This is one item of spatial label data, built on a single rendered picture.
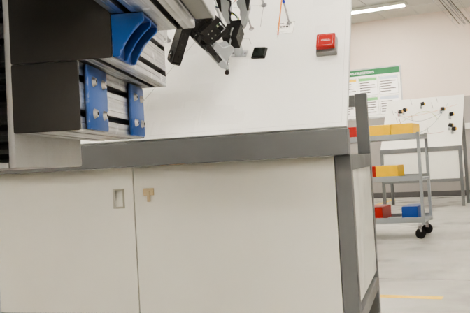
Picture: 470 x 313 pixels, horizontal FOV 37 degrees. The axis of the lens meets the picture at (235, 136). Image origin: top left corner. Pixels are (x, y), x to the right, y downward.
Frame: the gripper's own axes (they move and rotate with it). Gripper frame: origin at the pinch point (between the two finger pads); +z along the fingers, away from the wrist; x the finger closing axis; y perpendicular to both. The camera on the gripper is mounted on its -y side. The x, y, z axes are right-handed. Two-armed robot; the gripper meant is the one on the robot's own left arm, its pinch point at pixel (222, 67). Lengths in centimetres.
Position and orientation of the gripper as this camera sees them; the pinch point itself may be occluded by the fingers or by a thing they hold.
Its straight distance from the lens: 187.1
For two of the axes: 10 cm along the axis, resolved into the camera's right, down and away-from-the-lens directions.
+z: 5.6, 6.0, 5.7
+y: 7.3, -6.8, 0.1
